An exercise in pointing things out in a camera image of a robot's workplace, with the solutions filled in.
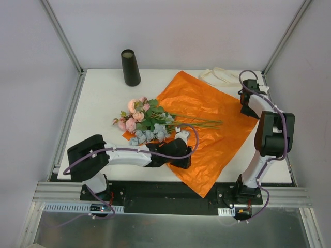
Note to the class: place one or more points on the left aluminium frame post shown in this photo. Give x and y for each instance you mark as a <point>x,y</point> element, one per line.
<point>61,35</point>

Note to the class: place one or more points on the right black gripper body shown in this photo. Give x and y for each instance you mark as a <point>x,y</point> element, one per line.
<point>248,111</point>

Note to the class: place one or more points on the left white cable duct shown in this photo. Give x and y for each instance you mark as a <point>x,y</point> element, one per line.
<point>82,208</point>

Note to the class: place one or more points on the white cable duct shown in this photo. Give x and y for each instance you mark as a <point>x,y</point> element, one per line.
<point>82,208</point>
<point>226,212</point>

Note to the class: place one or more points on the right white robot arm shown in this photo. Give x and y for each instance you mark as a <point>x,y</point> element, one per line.
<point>273,140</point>

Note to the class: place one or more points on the cream lace ribbon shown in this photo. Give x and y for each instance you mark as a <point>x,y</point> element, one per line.
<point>219,77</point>

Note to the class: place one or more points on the right white cable duct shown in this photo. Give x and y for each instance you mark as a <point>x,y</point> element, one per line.
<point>226,212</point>

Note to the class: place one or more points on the front aluminium rail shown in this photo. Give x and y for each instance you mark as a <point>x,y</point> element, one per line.
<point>293,197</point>

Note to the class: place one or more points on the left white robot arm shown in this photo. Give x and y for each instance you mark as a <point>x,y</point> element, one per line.
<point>88,157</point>

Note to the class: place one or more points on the right aluminium frame post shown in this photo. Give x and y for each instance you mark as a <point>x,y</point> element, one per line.
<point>287,35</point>

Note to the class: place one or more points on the black conical vase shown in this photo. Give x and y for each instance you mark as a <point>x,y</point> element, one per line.
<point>130,68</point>

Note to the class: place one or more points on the pink and blue flower bouquet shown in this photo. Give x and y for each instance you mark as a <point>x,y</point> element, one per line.
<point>147,121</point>

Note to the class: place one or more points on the dark orange tissue paper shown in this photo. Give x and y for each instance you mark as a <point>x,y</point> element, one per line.
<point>185,94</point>

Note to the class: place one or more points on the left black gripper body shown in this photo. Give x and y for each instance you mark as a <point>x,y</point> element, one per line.
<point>182,158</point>

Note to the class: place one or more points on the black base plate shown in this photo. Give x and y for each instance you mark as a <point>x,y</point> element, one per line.
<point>174,198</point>

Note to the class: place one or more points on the aluminium frame post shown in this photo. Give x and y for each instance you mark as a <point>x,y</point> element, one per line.
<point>287,35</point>
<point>61,35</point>

